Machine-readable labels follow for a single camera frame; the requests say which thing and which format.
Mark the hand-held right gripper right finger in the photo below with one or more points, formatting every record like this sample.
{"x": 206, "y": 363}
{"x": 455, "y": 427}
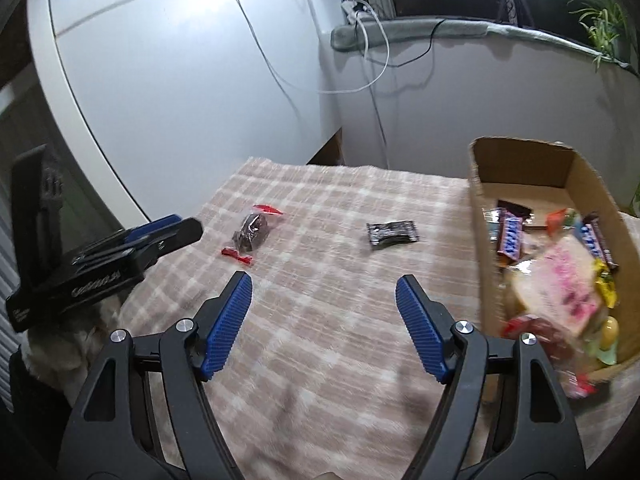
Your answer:
{"x": 422, "y": 325}

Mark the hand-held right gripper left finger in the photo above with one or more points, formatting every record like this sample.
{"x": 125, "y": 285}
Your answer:
{"x": 227, "y": 325}

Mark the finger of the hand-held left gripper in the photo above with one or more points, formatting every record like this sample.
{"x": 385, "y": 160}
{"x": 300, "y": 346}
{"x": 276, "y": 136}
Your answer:
{"x": 175, "y": 235}
{"x": 155, "y": 224}

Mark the dark candy with red ends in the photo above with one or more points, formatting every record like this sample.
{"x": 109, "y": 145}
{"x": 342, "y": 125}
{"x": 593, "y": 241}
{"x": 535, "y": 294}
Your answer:
{"x": 252, "y": 227}

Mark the small black snack packet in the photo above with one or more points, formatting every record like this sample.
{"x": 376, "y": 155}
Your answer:
{"x": 392, "y": 233}

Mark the brown chocolate bar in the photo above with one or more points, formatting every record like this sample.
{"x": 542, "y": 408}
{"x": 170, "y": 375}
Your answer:
{"x": 511, "y": 240}

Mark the orange red snack packet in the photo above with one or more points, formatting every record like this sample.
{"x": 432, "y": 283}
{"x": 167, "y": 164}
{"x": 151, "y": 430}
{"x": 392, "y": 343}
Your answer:
{"x": 560, "y": 220}

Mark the yellow snack packet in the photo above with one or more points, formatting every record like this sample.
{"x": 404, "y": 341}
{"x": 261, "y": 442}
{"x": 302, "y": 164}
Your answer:
{"x": 605, "y": 287}

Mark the cardboard box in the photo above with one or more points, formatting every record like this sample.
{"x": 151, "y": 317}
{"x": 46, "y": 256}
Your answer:
{"x": 525, "y": 165}

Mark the slim dark chocolate bar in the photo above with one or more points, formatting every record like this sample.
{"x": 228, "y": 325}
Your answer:
{"x": 595, "y": 245}

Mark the cream fuzzy cloth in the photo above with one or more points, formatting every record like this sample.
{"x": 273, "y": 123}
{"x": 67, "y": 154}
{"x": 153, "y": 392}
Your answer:
{"x": 95, "y": 340}

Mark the plaid blanket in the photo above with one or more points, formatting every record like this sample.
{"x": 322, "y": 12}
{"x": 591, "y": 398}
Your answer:
{"x": 325, "y": 260}

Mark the white wardrobe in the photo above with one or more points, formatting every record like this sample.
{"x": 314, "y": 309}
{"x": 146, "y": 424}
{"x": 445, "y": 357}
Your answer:
{"x": 175, "y": 85}

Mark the pink print bread bag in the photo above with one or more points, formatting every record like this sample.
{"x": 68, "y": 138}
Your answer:
{"x": 560, "y": 285}

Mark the pale green plastic piece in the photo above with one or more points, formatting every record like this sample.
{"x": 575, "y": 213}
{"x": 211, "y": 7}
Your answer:
{"x": 607, "y": 356}

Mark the yellow plastic egg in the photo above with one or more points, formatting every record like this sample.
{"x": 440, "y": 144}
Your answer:
{"x": 611, "y": 332}

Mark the white power strip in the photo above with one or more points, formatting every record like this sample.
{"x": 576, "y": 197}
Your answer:
{"x": 355, "y": 8}

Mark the green potted plant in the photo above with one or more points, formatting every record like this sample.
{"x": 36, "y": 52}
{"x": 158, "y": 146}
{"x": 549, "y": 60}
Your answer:
{"x": 602, "y": 25}

